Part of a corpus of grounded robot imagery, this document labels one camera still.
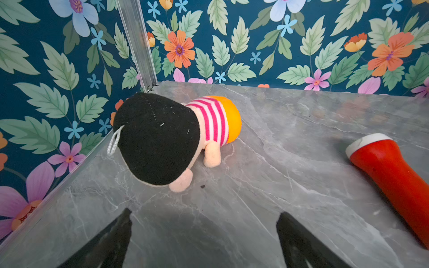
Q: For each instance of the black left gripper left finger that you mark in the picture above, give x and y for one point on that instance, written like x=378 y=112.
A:
x=107 y=249

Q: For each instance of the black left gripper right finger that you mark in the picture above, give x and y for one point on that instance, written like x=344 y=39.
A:
x=302 y=249

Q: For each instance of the red flashlight white rim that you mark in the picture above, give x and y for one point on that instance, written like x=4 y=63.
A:
x=380 y=157

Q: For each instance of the black-haired striped plush doll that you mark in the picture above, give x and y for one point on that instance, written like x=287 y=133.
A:
x=160 y=139

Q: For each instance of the aluminium frame corner post left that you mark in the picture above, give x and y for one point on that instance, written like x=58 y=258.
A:
x=134 y=25

